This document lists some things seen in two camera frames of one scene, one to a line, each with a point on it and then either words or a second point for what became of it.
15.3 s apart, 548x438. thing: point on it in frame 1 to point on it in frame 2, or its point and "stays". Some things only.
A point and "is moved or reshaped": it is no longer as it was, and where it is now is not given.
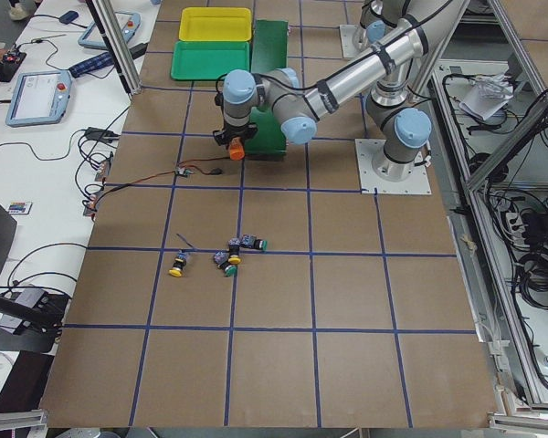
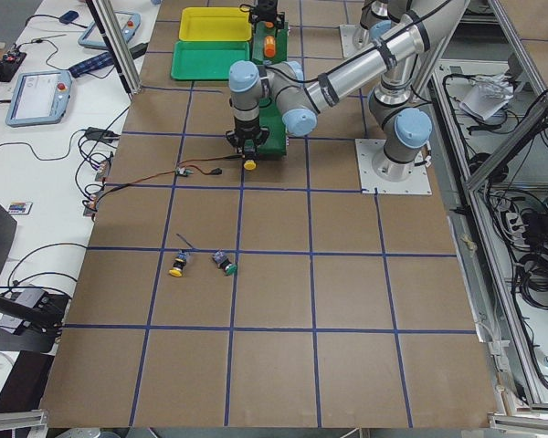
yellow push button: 234,251 to 249,164
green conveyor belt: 269,53 stays
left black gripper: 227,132 to 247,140
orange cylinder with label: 237,148 is moved or reshaped
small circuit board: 183,171 stays
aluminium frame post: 106,15 stays
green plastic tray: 207,60 stays
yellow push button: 178,265 stays
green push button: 221,258 stays
